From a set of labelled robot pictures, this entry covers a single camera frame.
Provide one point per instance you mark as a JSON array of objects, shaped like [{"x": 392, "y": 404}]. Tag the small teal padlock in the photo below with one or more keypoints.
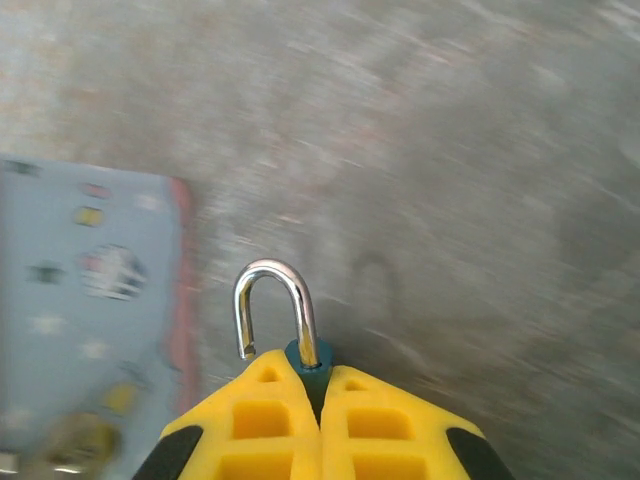
[{"x": 305, "y": 310}]

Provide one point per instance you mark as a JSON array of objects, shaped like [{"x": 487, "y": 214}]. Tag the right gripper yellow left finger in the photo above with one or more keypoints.
[{"x": 220, "y": 425}]

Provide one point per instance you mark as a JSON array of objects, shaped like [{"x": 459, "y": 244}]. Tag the light blue cartoon pouch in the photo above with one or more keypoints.
[{"x": 75, "y": 300}]

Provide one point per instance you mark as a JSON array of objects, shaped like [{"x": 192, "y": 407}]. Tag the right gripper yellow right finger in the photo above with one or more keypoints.
[{"x": 425, "y": 440}]

